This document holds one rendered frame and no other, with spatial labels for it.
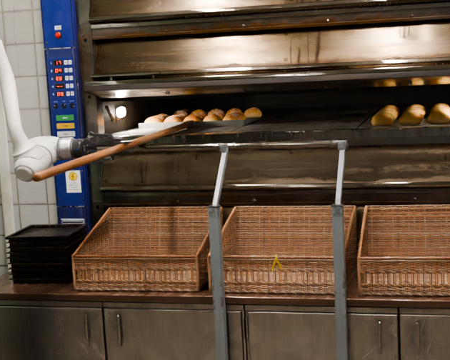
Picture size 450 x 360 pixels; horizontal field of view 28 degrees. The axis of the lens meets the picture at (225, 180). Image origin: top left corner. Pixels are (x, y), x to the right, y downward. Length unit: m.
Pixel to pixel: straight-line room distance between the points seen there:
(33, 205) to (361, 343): 1.76
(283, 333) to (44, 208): 1.42
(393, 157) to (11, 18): 1.88
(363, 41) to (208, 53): 0.69
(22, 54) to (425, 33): 1.85
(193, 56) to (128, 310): 1.17
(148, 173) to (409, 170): 1.18
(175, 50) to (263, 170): 0.67
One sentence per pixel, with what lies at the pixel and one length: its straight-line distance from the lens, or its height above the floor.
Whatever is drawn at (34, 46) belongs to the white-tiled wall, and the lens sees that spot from 4.33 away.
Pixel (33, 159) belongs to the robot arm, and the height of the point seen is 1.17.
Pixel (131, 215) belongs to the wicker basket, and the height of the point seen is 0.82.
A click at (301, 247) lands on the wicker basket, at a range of 3.96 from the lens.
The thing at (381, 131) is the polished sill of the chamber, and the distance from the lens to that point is 3.92.
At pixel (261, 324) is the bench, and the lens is 3.59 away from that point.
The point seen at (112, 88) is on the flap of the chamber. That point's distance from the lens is 4.02.
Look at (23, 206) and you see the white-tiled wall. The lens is 4.44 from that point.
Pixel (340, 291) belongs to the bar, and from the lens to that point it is 3.44.
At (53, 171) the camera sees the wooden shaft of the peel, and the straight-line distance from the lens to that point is 2.92.
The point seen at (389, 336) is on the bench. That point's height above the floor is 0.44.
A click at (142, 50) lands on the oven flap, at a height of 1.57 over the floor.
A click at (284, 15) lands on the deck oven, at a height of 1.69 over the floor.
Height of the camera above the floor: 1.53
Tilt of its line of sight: 8 degrees down
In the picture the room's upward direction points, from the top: 3 degrees counter-clockwise
